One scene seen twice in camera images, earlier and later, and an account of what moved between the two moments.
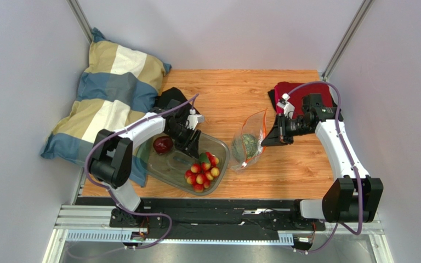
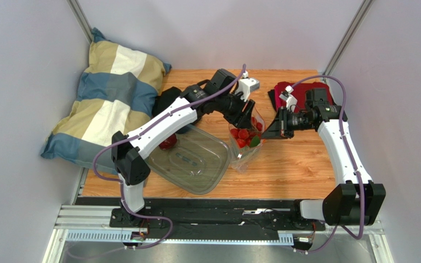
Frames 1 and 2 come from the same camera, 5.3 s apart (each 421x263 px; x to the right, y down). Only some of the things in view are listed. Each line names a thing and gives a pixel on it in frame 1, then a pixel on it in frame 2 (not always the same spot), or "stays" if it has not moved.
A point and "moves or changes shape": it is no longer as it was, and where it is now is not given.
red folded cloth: x=295 y=98 stays
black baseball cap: x=171 y=97 stays
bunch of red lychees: x=200 y=175 → x=244 y=136
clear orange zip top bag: x=246 y=144 moves or changes shape
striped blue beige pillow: x=113 y=86 stays
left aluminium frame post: x=80 y=19 stays
